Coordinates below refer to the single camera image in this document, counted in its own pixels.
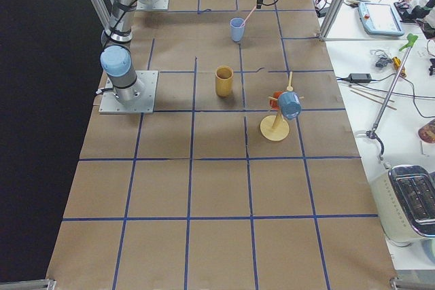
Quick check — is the light blue plastic cup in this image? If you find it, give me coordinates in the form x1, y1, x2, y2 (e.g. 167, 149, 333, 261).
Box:
230, 17, 245, 42

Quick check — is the red mug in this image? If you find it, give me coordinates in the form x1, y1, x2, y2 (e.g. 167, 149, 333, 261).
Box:
268, 91, 283, 110

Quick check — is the wooden mug tree stand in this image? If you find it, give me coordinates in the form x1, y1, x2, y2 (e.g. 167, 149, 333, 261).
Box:
260, 71, 295, 141

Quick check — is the blue mug on stand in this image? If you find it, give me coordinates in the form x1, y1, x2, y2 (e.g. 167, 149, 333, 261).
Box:
278, 91, 302, 120

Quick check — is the silver toaster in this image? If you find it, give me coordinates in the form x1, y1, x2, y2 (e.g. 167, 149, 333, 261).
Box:
369, 164, 434, 247

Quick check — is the bamboo chopstick holder cup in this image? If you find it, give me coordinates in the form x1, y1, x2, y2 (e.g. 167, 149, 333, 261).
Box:
215, 66, 234, 97

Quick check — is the blue teach pendant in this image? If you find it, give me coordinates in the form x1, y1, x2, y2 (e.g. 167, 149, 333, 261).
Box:
358, 2, 404, 37

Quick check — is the aluminium frame post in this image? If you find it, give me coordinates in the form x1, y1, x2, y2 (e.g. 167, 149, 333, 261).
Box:
317, 0, 360, 42

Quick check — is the black power adapter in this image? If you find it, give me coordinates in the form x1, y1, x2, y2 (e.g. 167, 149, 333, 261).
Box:
348, 73, 372, 84

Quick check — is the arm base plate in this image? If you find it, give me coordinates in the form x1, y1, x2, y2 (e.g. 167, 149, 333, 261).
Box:
137, 0, 169, 12
99, 71, 158, 114

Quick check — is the green tipped grabber stick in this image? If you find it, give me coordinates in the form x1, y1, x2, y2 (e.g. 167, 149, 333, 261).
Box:
365, 33, 419, 138

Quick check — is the wooden chopstick on desk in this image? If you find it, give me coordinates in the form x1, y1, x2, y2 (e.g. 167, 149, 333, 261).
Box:
350, 89, 397, 111

